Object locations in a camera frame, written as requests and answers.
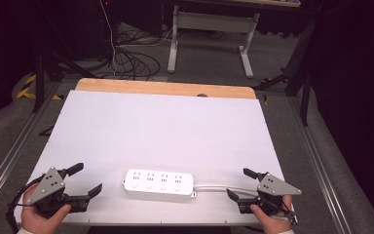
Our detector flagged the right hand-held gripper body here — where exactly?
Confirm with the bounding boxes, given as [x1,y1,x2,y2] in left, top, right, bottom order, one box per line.
[238,172,303,216]

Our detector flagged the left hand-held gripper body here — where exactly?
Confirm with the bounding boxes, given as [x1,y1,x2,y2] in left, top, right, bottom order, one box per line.
[28,167,92,218]

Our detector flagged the white power strip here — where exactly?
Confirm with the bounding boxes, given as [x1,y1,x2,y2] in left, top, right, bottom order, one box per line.
[122,168,197,199]

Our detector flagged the person's right hand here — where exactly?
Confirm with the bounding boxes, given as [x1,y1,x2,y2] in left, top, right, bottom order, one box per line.
[249,194,294,234]

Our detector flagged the person's left hand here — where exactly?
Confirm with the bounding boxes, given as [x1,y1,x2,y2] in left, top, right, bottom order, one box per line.
[20,183,73,234]

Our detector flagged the white table cover board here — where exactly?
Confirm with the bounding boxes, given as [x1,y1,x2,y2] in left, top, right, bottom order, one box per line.
[14,90,294,227]

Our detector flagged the yellow black floor tape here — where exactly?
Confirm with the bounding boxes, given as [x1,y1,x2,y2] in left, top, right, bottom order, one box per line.
[16,73,63,101]

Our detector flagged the black metal stand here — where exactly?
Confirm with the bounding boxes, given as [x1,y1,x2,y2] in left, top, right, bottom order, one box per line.
[32,50,99,114]
[252,19,317,127]

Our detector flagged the wooden table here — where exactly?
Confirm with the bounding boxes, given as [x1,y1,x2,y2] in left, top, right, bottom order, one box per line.
[74,77,257,100]

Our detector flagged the black equipment cabinet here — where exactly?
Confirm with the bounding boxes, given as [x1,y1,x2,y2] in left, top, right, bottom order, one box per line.
[72,0,119,61]

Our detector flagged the white power strip cable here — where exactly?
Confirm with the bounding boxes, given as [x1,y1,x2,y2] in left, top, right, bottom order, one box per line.
[193,183,260,195]

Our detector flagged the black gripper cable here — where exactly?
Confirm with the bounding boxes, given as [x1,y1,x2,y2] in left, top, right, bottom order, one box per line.
[280,194,299,226]
[5,176,47,233]

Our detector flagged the aluminium floor rail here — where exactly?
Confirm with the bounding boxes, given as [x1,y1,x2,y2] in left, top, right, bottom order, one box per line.
[0,81,63,210]
[286,97,353,234]

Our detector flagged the black floor cables bundle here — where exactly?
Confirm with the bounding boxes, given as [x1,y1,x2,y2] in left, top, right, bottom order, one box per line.
[112,30,162,82]

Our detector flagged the thin white hanging cable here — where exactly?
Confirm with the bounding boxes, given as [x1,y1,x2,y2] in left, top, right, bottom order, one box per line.
[98,0,119,76]

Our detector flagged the white metal desk frame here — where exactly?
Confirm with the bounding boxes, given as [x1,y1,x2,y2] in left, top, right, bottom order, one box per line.
[167,4,261,80]

